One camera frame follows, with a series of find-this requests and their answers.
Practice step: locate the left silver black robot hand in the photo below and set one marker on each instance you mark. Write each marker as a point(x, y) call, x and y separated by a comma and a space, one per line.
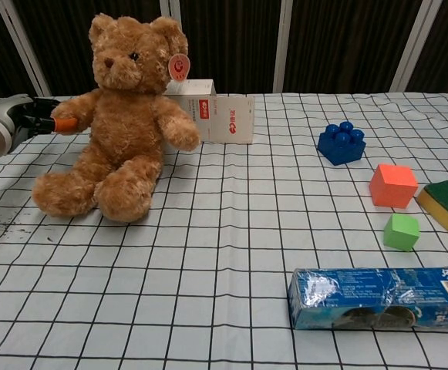
point(27, 113)

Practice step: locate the white red carton box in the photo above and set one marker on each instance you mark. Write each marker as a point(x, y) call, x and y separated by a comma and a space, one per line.
point(227, 119)

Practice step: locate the brown teddy bear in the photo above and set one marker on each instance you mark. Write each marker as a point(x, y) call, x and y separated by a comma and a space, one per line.
point(123, 127)

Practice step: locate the orange foam cube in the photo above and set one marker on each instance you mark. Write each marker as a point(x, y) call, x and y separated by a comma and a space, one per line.
point(393, 189)

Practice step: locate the red round hang tag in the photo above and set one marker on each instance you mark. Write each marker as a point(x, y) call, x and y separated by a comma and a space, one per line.
point(179, 67)

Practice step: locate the blue studded building block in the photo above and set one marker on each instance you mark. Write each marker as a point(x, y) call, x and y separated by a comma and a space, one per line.
point(341, 148)

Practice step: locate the white aluminium frame post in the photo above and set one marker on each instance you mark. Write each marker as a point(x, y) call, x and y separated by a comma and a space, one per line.
point(284, 46)
point(412, 46)
point(169, 9)
point(23, 50)

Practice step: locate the small green foam cube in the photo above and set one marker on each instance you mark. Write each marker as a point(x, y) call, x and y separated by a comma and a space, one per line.
point(401, 233)

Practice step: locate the blue cookie package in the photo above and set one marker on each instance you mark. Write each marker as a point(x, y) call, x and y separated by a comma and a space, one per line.
point(362, 297)

